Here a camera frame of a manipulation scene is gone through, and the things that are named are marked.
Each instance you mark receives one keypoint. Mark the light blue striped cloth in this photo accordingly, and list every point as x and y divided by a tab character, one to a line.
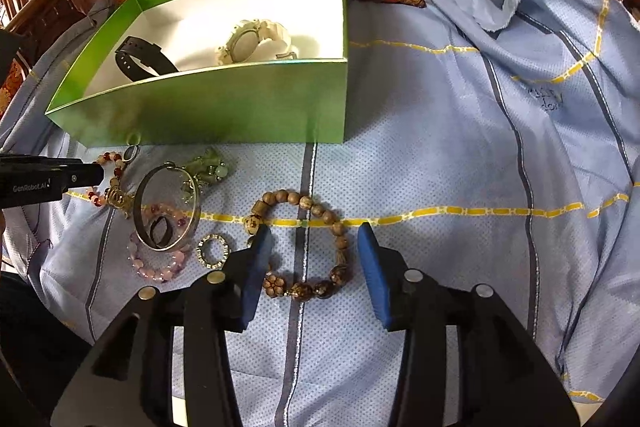
450	147

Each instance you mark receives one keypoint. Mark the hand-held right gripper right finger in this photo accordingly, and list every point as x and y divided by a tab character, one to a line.
374	277

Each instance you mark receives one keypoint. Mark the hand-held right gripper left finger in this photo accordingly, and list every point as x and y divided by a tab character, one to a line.
254	277

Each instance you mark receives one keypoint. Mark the person's dark clothing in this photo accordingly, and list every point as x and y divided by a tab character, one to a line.
35	347

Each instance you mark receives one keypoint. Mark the small red patterned cushion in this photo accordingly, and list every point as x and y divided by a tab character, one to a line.
9	94

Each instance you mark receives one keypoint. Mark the white watch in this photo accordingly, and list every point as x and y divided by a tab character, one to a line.
245	42

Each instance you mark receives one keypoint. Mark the black watch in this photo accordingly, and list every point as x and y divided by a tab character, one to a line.
131	57

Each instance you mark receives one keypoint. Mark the silver bangle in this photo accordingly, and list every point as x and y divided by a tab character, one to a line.
137	212

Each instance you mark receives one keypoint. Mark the green cardboard box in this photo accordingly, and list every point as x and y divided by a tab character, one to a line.
225	107

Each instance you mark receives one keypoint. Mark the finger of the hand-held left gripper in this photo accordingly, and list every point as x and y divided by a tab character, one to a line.
82	174

